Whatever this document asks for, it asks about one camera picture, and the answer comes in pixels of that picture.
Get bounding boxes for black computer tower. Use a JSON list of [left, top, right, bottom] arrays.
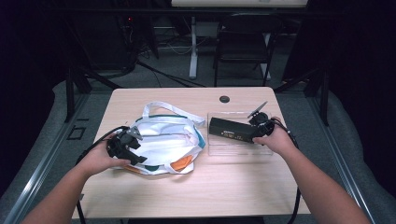
[[87, 12, 138, 71]]

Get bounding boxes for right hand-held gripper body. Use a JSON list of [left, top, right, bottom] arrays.
[[247, 101, 276, 135]]

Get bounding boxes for black folding chair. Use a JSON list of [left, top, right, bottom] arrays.
[[213, 13, 283, 88]]

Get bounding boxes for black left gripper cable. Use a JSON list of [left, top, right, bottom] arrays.
[[75, 125, 129, 165]]

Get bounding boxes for aluminium floor rail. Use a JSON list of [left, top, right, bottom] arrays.
[[3, 92, 92, 224], [306, 96, 376, 224]]

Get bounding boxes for white tote bag colourful patches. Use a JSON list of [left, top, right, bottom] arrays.
[[116, 101, 207, 175]]

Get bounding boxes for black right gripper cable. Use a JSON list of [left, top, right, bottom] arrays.
[[273, 119, 303, 224]]

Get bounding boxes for black metal stand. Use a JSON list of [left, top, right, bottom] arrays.
[[274, 66, 331, 127], [64, 63, 122, 123]]

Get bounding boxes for white desk leg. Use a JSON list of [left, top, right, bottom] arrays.
[[189, 15, 200, 80]]

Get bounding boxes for black floor cable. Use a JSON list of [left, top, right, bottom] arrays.
[[135, 60, 207, 89]]

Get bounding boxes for clear plastic tray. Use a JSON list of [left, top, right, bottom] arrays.
[[206, 110, 275, 157]]

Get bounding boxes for black cardboard box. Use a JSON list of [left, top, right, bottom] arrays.
[[208, 116, 264, 144]]

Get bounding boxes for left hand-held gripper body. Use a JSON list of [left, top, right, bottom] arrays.
[[106, 125, 144, 161]]

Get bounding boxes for person's right hand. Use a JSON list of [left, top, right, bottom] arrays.
[[252, 117, 297, 157]]

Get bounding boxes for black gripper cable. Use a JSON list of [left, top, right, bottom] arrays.
[[75, 125, 129, 165], [273, 119, 303, 224]]

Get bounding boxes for person's left hand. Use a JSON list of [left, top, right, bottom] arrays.
[[81, 141, 132, 176]]

